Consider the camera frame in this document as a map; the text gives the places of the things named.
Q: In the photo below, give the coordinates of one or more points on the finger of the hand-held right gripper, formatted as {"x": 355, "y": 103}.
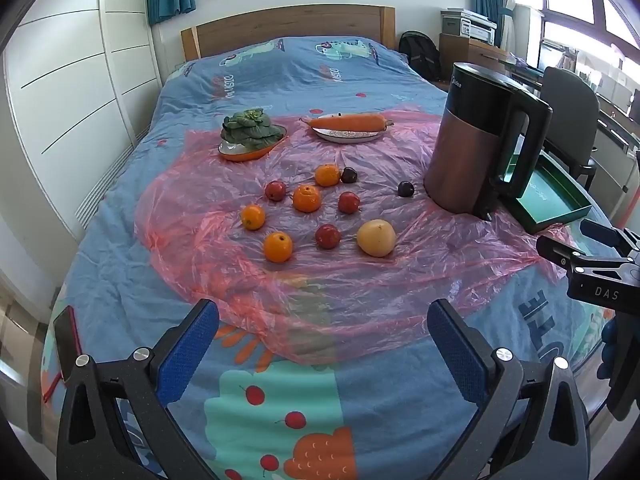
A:
{"x": 555, "y": 249}
{"x": 605, "y": 232}

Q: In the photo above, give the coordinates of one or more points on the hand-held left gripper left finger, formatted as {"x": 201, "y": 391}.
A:
{"x": 190, "y": 350}

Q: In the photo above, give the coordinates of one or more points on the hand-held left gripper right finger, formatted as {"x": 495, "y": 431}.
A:
{"x": 457, "y": 355}

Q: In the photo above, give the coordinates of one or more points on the green tray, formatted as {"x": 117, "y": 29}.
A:
{"x": 545, "y": 195}

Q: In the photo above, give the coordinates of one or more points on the orange mandarin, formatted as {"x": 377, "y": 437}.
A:
{"x": 278, "y": 247}
{"x": 327, "y": 175}
{"x": 253, "y": 217}
{"x": 306, "y": 198}

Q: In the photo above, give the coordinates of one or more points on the yellow round pear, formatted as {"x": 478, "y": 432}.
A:
{"x": 376, "y": 238}

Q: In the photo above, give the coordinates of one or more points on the dark purple plum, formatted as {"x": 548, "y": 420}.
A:
{"x": 406, "y": 189}
{"x": 349, "y": 175}

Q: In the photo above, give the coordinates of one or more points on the small red apple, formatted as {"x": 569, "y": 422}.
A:
{"x": 275, "y": 190}
{"x": 349, "y": 202}
{"x": 328, "y": 236}

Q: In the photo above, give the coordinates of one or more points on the person's right hand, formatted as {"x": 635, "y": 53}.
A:
{"x": 607, "y": 345}

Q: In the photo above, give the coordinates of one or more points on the pink plastic sheet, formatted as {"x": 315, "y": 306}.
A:
{"x": 350, "y": 300}

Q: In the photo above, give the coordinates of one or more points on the red cased smartphone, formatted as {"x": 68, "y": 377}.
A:
{"x": 67, "y": 340}

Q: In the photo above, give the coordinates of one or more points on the copper and black kettle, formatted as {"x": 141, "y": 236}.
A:
{"x": 465, "y": 150}

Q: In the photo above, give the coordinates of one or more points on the grey chair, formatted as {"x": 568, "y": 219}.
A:
{"x": 570, "y": 100}

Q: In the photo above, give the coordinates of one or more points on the orange oval plate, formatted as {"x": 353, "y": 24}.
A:
{"x": 245, "y": 154}

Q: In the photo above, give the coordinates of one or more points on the wooden drawer cabinet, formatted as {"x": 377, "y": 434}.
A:
{"x": 475, "y": 55}

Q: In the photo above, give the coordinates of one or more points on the green bok choy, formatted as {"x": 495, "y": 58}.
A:
{"x": 252, "y": 127}

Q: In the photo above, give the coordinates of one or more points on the white printer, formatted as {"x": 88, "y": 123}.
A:
{"x": 475, "y": 27}

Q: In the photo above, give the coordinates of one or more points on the white oval plate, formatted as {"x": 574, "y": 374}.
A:
{"x": 347, "y": 136}

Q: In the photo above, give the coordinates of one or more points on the black backpack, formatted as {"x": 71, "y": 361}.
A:
{"x": 420, "y": 55}

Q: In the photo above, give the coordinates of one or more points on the orange carrot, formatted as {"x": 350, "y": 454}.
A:
{"x": 345, "y": 122}

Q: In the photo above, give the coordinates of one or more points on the white wardrobe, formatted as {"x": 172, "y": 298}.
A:
{"x": 75, "y": 60}

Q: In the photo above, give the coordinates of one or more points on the wooden headboard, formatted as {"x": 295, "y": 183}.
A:
{"x": 290, "y": 22}

